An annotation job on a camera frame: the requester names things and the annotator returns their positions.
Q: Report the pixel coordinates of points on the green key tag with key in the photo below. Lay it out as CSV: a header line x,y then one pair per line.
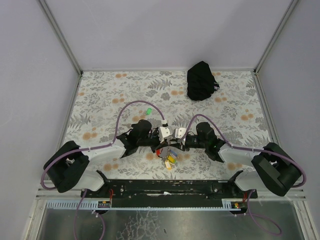
x,y
148,111

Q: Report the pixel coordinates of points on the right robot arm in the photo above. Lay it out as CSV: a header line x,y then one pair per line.
x,y
272,168

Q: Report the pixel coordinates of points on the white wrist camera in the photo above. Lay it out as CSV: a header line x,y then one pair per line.
x,y
178,133
164,132

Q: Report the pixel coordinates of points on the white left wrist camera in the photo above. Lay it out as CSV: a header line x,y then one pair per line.
x,y
164,132

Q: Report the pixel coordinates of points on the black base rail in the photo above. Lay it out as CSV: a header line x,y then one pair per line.
x,y
169,190

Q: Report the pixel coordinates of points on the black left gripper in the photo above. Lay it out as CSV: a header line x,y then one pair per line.
x,y
157,144

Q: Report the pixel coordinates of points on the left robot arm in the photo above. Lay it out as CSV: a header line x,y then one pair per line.
x,y
72,167

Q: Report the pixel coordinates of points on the black folded cloth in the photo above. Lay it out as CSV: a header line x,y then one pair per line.
x,y
201,83

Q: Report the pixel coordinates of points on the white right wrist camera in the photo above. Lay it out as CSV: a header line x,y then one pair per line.
x,y
178,133

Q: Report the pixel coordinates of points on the red-handled metal key organizer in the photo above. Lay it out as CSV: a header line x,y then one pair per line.
x,y
166,149

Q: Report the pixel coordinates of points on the white slotted cable duct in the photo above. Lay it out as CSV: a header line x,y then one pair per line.
x,y
153,205

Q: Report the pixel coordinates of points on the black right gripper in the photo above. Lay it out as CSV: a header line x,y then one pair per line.
x,y
181,145

